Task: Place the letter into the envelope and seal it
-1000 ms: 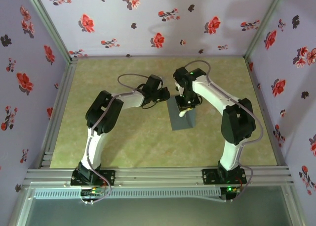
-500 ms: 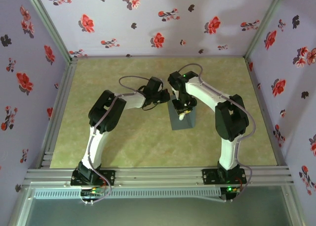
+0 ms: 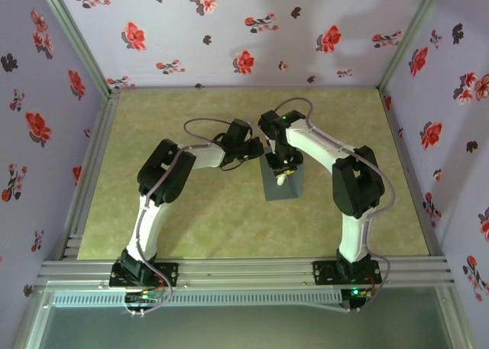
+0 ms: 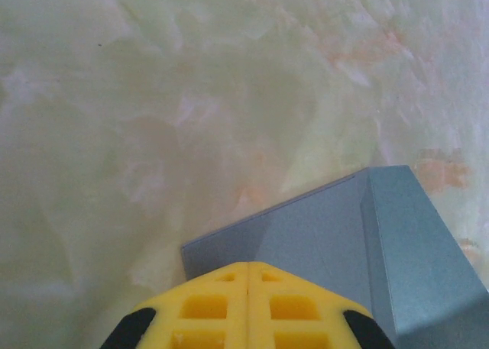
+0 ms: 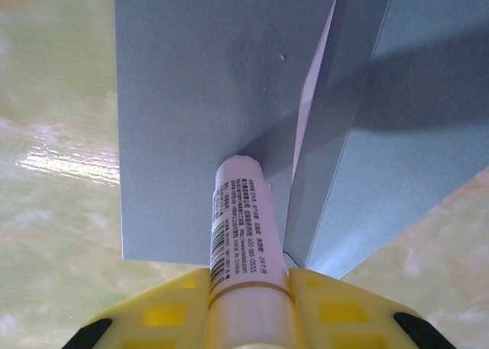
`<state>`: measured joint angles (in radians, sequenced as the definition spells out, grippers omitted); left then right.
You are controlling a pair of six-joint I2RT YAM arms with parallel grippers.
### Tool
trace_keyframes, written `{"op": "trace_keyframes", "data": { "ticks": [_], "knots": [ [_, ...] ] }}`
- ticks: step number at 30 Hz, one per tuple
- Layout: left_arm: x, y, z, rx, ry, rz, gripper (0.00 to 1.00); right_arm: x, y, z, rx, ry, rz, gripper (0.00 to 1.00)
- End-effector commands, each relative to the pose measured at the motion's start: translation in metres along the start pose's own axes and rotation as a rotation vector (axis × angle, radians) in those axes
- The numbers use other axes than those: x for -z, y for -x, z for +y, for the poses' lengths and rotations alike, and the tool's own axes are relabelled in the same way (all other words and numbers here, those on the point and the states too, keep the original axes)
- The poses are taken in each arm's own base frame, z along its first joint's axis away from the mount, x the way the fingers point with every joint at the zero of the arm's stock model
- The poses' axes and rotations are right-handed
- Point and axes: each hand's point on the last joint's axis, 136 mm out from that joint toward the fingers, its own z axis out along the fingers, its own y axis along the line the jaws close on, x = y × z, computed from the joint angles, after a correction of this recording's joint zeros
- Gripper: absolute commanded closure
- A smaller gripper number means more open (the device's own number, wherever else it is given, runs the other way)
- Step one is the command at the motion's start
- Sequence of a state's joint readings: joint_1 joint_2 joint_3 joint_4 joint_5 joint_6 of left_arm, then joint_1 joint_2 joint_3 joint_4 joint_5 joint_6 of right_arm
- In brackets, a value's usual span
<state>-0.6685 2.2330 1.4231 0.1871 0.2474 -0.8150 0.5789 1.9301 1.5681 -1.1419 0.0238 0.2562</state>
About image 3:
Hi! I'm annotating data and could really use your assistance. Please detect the grey-blue paper envelope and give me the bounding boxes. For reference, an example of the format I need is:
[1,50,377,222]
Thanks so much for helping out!
[258,156,306,202]

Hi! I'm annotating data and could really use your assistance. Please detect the grey metal lower panel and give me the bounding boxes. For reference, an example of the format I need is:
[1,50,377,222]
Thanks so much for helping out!
[37,287,455,349]

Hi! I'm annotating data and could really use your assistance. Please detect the left arm grey cable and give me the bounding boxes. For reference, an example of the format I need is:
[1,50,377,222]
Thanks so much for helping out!
[129,118,235,318]

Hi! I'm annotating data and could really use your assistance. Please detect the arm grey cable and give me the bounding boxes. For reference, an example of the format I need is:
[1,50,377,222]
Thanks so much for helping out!
[129,118,235,318]
[273,98,396,314]

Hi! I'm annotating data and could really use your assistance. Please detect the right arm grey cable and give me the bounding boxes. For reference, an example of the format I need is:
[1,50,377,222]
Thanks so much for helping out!
[273,98,396,314]

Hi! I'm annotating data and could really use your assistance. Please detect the wide aluminium frame rail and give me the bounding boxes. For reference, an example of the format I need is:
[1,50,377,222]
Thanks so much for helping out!
[37,255,456,289]

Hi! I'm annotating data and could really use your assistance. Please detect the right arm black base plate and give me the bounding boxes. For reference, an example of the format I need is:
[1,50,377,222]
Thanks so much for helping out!
[312,260,382,287]

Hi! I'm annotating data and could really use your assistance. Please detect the aluminium side rail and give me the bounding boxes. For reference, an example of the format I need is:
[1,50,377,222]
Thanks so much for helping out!
[57,89,121,260]
[377,88,449,257]

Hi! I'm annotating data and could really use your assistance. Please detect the grey slotted cable duct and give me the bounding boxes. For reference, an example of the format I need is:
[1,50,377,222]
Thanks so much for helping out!
[50,289,344,309]

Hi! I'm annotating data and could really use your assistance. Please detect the right arm controller board wires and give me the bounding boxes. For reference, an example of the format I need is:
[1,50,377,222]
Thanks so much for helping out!
[341,286,374,314]

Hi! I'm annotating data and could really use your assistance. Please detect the arm controller board wires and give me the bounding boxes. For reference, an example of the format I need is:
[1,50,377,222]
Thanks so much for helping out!
[122,287,173,318]
[341,286,374,314]

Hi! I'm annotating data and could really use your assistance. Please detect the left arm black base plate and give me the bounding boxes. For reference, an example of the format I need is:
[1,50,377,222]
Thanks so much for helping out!
[108,261,180,289]

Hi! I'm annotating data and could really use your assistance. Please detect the aluminium corner post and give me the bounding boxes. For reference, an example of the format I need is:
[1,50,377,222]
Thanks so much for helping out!
[376,0,449,94]
[34,0,115,98]

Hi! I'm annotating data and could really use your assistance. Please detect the left arm controller board wires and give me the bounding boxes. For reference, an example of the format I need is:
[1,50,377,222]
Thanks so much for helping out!
[122,287,173,318]

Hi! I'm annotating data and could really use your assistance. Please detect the lower aluminium frame leg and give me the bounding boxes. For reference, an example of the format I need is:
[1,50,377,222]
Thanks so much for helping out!
[11,287,53,349]
[435,287,477,349]

